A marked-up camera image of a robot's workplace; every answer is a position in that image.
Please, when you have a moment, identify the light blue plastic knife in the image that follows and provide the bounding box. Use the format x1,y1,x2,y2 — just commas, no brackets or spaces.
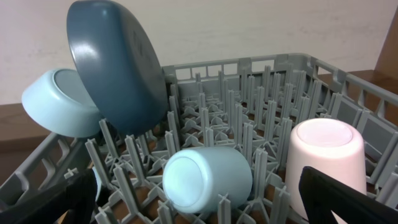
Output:
91,167,102,202

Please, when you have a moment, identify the light blue rice bowl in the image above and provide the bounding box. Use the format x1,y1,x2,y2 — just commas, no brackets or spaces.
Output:
22,68,103,138

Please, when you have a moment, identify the light blue plastic cup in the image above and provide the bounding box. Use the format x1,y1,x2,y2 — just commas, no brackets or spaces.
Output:
162,146,253,213

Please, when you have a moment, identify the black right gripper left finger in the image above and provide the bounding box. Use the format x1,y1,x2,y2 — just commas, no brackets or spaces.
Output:
1,169,97,223

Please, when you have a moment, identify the pink plastic cup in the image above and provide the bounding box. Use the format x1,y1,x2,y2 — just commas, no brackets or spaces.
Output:
285,118,367,219

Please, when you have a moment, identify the dark blue plate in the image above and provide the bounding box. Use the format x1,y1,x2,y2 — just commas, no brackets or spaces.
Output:
67,1,168,136

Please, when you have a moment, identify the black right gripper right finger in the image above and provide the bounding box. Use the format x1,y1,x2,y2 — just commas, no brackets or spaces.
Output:
298,166,397,224

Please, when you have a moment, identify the grey dishwasher rack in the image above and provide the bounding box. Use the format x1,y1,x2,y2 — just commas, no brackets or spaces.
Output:
1,54,397,223

